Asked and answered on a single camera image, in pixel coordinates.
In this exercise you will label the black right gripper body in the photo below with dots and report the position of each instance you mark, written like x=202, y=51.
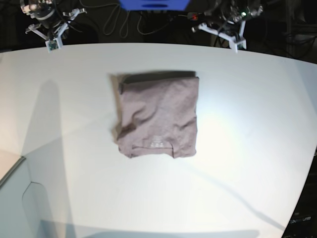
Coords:
x=50, y=23

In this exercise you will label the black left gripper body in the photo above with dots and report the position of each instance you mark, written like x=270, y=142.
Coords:
x=227, y=22

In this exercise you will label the mauve grey t-shirt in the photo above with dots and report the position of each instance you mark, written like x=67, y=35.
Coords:
x=156, y=113

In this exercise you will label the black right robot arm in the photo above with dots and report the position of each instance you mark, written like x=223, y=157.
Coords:
x=29, y=7

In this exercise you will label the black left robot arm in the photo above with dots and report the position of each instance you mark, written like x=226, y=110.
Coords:
x=249, y=8

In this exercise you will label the black power strip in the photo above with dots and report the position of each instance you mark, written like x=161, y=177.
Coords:
x=196, y=17

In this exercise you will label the blue plastic bin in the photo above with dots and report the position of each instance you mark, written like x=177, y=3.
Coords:
x=142, y=5

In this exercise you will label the white cardboard box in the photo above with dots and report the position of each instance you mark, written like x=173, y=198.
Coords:
x=23, y=205

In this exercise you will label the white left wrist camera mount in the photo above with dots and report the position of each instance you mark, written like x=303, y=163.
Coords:
x=223, y=34

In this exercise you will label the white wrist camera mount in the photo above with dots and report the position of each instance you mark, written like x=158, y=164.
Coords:
x=57, y=43
x=223, y=34

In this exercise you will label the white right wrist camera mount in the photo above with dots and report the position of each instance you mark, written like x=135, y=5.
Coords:
x=57, y=43

